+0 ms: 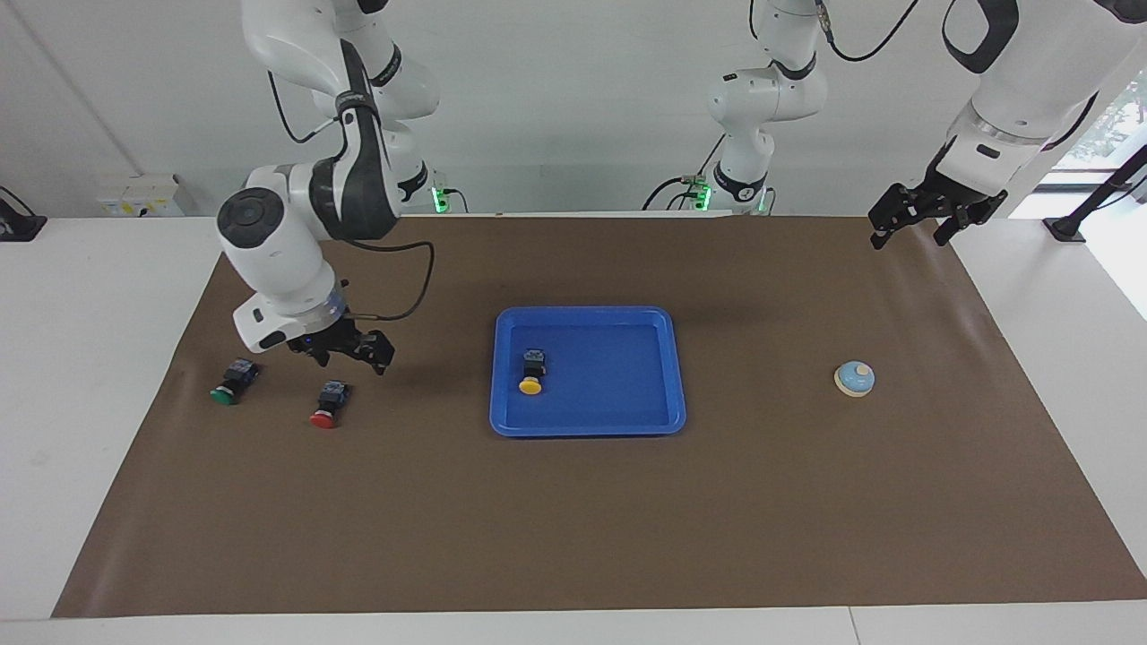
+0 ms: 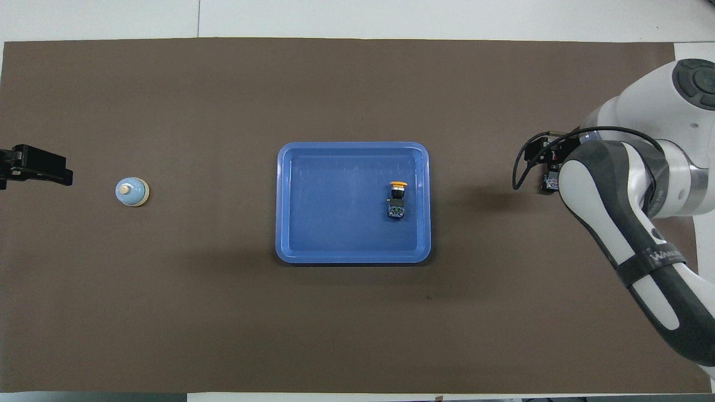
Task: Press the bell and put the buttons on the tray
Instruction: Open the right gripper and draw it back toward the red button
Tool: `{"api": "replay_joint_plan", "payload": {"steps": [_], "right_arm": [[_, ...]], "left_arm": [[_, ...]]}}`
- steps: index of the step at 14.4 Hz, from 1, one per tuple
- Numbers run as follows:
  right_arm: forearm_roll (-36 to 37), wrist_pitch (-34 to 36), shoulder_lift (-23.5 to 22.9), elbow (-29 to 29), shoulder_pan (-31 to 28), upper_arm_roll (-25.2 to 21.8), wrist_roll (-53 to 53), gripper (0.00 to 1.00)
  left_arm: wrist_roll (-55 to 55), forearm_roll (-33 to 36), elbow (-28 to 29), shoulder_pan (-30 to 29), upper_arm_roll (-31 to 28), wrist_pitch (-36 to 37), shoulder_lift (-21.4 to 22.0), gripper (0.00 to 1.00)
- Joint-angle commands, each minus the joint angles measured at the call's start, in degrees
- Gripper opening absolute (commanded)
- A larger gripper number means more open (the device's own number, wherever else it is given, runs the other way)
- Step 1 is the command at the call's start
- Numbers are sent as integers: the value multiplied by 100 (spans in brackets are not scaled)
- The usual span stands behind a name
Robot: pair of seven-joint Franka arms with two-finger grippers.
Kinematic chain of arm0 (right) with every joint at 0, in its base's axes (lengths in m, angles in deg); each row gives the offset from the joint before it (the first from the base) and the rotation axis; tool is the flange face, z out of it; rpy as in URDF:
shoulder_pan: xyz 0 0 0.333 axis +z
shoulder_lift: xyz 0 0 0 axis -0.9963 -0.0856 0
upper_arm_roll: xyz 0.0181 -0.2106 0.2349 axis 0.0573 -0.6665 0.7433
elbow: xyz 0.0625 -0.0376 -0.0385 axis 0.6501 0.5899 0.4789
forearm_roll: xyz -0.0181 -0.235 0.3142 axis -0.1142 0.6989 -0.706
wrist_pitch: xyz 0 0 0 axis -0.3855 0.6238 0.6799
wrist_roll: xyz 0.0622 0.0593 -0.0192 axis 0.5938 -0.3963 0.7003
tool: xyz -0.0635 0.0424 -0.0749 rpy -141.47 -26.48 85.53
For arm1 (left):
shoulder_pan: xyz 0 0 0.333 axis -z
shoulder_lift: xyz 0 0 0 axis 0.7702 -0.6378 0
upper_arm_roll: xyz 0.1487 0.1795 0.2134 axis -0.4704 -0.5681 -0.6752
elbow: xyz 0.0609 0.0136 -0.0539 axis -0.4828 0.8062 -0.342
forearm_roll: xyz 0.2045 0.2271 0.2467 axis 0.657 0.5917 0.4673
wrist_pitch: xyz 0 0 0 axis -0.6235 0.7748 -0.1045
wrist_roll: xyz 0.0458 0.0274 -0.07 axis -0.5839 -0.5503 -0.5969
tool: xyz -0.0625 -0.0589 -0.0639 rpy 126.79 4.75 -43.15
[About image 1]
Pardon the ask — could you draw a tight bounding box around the brown table mat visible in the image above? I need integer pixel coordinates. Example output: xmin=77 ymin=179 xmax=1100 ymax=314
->
xmin=51 ymin=213 xmax=1147 ymax=619

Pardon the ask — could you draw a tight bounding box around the light blue call bell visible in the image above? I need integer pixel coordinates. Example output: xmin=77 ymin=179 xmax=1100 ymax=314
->
xmin=833 ymin=360 xmax=876 ymax=399

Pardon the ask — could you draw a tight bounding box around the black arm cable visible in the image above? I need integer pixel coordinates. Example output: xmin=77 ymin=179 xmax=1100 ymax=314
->
xmin=267 ymin=70 xmax=436 ymax=322
xmin=820 ymin=0 xmax=924 ymax=63

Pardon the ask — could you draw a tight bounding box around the yellow mushroom push button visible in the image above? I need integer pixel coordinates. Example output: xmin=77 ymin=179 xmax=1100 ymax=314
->
xmin=518 ymin=348 xmax=549 ymax=396

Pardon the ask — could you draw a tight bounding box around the window with greenery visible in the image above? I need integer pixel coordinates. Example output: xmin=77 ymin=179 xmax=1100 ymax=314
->
xmin=1057 ymin=76 xmax=1147 ymax=171

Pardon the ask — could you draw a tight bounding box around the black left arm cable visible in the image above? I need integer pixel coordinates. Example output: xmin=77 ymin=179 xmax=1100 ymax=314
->
xmin=820 ymin=0 xmax=924 ymax=63

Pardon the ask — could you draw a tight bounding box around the black clamp stand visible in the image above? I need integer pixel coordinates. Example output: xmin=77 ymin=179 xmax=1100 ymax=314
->
xmin=0 ymin=185 xmax=47 ymax=243
xmin=1043 ymin=143 xmax=1147 ymax=244

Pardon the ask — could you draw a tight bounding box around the green mushroom push button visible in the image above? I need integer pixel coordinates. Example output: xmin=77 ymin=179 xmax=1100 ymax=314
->
xmin=210 ymin=357 xmax=261 ymax=407

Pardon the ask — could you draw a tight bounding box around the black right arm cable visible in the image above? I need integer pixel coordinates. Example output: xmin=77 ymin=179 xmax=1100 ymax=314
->
xmin=267 ymin=70 xmax=436 ymax=322

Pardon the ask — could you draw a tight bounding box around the blue plastic tray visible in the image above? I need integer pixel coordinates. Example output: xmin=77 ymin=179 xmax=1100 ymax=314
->
xmin=489 ymin=305 xmax=688 ymax=438

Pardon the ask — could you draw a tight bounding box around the red mushroom push button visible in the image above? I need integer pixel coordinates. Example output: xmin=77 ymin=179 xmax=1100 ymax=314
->
xmin=309 ymin=380 xmax=351 ymax=430

